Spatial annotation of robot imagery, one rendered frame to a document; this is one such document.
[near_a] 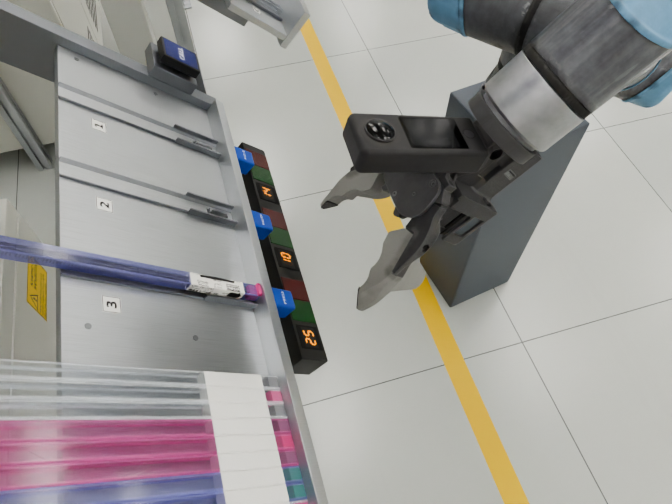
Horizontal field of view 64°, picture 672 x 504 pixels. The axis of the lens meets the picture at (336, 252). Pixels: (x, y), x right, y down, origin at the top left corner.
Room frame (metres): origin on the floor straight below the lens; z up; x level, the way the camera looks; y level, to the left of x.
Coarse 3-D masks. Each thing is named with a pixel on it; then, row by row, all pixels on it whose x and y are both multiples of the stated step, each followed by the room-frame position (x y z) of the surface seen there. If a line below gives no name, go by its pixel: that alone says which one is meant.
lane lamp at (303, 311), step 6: (294, 300) 0.30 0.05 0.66; (300, 306) 0.30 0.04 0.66; (306, 306) 0.30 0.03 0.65; (294, 312) 0.28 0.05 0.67; (300, 312) 0.29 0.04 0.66; (306, 312) 0.29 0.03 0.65; (312, 312) 0.29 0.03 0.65; (294, 318) 0.28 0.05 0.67; (300, 318) 0.28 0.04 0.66; (306, 318) 0.28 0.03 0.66; (312, 318) 0.29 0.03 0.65
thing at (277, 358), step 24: (216, 120) 0.53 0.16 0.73; (216, 144) 0.50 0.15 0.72; (240, 192) 0.41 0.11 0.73; (240, 216) 0.37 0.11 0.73; (240, 240) 0.35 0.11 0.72; (264, 264) 0.31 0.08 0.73; (264, 288) 0.28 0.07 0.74; (264, 312) 0.25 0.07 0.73; (264, 336) 0.23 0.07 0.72; (288, 360) 0.20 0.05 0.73; (288, 384) 0.17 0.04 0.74; (288, 408) 0.15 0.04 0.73; (312, 456) 0.11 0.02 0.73; (312, 480) 0.09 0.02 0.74
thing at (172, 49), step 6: (168, 42) 0.59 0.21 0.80; (168, 48) 0.57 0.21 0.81; (174, 48) 0.58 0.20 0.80; (180, 48) 0.59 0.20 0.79; (168, 54) 0.56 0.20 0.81; (174, 54) 0.57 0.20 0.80; (180, 54) 0.58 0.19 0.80; (186, 54) 0.59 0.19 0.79; (192, 54) 0.60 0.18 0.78; (180, 60) 0.56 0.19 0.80; (186, 60) 0.57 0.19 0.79; (192, 60) 0.58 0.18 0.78; (192, 66) 0.57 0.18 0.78
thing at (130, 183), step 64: (64, 64) 0.49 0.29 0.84; (64, 128) 0.39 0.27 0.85; (128, 128) 0.44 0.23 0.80; (192, 128) 0.51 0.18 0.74; (64, 192) 0.31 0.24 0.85; (128, 192) 0.35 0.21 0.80; (192, 192) 0.39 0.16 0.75; (128, 256) 0.27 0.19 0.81; (192, 256) 0.30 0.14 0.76; (64, 320) 0.18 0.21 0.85; (128, 320) 0.20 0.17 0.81; (192, 320) 0.22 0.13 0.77
